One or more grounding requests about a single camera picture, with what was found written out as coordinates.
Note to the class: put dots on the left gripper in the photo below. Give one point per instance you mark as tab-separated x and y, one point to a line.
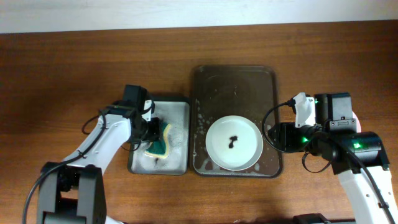
155	130

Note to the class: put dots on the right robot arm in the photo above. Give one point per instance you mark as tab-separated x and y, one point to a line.
326	126

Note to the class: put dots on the green yellow sponge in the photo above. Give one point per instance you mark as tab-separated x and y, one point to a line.
159	149

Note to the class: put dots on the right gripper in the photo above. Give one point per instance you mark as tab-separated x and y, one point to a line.
284	136

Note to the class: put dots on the large brown tray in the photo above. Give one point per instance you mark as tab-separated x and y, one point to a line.
222	90

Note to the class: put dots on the pale green plate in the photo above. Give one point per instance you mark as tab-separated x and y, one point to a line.
234	143

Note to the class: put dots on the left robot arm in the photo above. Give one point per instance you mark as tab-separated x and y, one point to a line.
72	191

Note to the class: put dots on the small grey metal tray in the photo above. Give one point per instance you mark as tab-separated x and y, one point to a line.
169	154

